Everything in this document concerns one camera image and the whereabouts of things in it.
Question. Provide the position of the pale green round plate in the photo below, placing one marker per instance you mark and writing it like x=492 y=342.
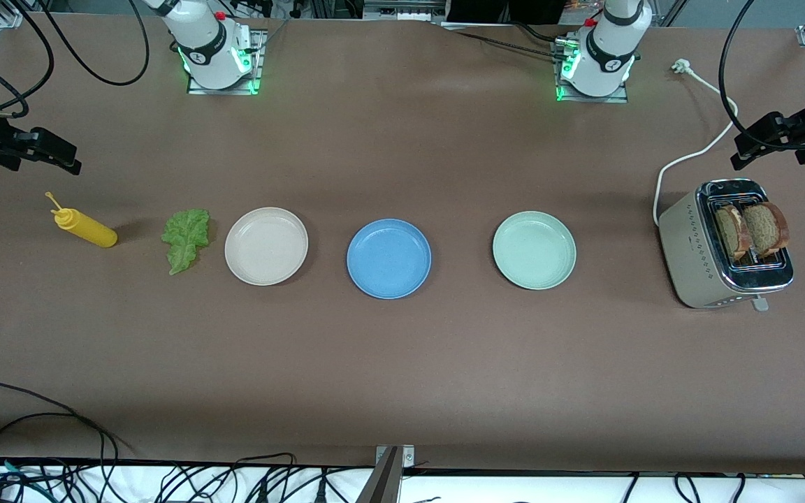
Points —
x=534 y=250

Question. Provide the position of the brown bread slice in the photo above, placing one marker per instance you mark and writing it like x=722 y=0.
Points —
x=766 y=229
x=729 y=234

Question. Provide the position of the blue round plate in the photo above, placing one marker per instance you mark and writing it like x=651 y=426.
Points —
x=388 y=258

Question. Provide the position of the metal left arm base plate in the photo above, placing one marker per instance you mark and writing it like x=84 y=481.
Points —
x=591 y=99

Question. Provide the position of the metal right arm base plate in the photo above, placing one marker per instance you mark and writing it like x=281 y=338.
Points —
x=224 y=89

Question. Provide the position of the silver beige toaster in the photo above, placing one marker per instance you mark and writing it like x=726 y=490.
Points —
x=689 y=251

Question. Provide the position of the green lettuce leaf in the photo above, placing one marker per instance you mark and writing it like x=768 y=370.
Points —
x=186 y=237

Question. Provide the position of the beige round plate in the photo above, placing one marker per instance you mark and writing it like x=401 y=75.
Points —
x=266 y=246

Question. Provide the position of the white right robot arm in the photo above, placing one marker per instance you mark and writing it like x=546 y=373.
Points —
x=203 y=42

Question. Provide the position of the yellow mustard squeeze bottle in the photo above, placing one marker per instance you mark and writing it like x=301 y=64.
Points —
x=91 y=232

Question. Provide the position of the metal table edge bracket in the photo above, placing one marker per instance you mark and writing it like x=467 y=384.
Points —
x=392 y=475

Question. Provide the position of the grey metal box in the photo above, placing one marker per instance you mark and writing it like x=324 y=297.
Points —
x=388 y=8

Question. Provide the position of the orange patterned packet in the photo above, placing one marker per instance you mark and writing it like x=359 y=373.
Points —
x=581 y=5

